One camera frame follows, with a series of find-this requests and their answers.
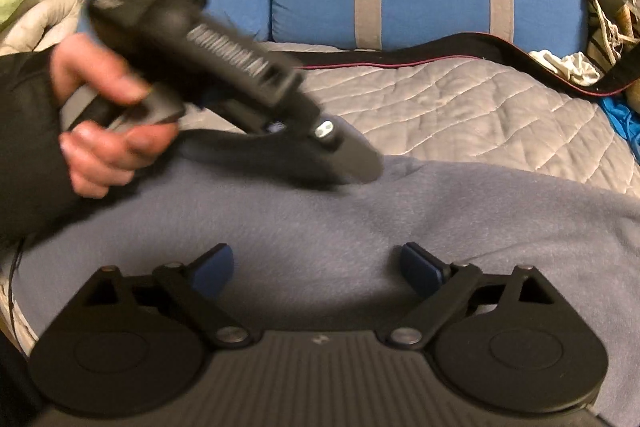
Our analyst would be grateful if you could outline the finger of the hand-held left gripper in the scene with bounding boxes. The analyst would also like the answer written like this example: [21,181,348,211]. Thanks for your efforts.
[239,136,347,194]
[311,118,385,182]

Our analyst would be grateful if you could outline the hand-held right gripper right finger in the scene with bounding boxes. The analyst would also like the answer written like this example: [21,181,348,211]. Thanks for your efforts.
[378,243,555,349]

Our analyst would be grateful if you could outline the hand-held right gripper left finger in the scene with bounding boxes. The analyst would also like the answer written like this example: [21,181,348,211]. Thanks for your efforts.
[86,243,253,348]

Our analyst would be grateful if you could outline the grey-blue sweatpants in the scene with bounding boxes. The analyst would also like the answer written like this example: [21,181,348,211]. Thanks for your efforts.
[15,127,640,427]

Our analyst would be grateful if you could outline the person's left hand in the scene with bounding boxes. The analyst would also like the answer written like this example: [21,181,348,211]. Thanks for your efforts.
[50,33,179,200]

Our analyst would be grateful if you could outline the grey quilted bed cover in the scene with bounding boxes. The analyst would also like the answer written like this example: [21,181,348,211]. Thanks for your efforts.
[260,39,640,208]

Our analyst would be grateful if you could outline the white patterned cloth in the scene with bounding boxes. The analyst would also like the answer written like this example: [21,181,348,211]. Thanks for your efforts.
[529,51,601,86]

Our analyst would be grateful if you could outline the sneaker with white laces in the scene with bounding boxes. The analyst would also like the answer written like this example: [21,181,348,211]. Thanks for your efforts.
[585,0,640,68]

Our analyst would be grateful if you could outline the black strap with red edge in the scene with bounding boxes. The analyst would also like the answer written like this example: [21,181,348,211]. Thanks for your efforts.
[262,32,640,100]

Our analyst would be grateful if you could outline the thin black cable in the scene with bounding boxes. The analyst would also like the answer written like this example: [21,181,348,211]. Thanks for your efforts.
[6,234,26,343]

